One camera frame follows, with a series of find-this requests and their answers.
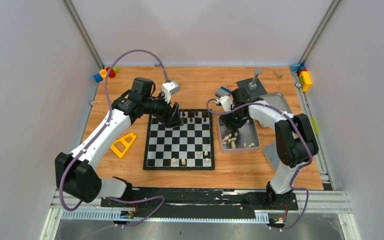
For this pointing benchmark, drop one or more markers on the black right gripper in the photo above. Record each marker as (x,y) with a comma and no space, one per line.
(233,126)

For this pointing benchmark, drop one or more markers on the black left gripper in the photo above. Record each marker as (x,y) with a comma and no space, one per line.
(172,112)

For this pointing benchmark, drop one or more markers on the metal tin box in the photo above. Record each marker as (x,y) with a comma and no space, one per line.
(245,140)

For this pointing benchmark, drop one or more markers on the black white chessboard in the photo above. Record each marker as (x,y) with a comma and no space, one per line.
(181,142)

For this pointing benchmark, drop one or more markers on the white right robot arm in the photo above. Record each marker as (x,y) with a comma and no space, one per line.
(295,139)

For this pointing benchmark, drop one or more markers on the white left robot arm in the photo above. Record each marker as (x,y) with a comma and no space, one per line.
(75,172)

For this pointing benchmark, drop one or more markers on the blue grey toy brick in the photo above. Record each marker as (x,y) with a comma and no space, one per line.
(222,91)

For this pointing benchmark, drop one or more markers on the blue plastic bag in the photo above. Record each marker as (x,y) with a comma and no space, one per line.
(271,155)

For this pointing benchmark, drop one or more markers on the yellow triangular plastic stand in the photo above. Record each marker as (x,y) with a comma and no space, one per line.
(121,146)

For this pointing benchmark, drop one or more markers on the small wooden block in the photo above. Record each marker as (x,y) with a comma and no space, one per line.
(278,73)

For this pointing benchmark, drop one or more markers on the coloured toy brick stack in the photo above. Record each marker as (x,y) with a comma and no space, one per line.
(303,76)

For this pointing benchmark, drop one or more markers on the coloured toy cylinders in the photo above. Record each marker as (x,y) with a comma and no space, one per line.
(99,77)

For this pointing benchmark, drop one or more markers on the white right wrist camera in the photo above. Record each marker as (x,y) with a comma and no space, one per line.
(226,103)

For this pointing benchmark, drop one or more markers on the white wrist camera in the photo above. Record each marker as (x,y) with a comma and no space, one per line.
(226,103)
(168,89)

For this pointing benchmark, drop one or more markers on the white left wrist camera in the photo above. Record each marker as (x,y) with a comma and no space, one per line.
(168,89)

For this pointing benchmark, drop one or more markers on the grey brick baseplate with post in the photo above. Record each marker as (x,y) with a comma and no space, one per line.
(253,85)

